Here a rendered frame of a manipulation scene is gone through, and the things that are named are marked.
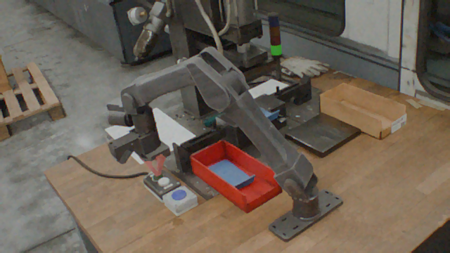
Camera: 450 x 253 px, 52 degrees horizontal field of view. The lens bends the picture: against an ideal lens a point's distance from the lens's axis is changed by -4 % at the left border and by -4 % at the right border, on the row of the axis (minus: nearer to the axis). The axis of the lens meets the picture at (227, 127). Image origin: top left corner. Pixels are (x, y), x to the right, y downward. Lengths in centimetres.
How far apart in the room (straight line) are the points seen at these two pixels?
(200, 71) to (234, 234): 40
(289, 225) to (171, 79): 44
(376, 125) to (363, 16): 57
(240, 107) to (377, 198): 44
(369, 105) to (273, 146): 60
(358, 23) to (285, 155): 95
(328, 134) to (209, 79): 54
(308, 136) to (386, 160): 24
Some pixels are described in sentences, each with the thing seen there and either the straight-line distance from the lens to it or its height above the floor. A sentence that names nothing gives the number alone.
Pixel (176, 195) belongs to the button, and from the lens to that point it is 125.
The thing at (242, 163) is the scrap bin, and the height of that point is 92.
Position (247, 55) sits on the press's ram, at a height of 118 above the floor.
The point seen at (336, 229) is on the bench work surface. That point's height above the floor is 90.
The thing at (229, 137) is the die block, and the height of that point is 93.
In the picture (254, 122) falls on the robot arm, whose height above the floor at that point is 116.
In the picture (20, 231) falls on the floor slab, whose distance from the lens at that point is 296.
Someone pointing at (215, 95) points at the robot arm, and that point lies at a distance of 103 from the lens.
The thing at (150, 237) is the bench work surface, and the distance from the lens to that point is 121.
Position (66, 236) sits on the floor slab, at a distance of 278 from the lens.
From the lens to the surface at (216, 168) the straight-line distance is 137.
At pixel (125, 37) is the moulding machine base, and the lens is 452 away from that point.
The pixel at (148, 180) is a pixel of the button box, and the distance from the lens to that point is 134.
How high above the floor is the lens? 169
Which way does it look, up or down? 30 degrees down
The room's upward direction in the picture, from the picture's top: 8 degrees counter-clockwise
